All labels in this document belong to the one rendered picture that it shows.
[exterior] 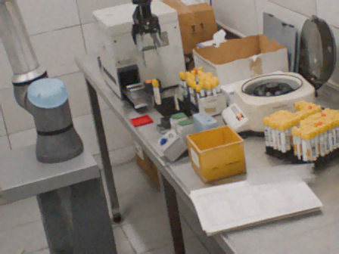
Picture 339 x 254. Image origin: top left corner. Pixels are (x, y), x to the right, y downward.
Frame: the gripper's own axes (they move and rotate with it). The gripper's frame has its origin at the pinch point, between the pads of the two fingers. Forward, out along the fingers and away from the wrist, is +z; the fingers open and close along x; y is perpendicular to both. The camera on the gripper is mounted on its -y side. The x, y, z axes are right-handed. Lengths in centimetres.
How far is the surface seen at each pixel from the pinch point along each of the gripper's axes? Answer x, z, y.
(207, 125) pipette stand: 5.0, 12.7, 44.8
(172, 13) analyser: 15.3, -6.9, -21.1
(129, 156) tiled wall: 8, 106, -152
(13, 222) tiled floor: -63, 110, -114
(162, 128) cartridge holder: -3.7, 20.7, 19.3
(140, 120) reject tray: -8.2, 21.9, 5.3
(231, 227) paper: -5, 21, 90
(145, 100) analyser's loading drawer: -3.7, 18.3, -3.0
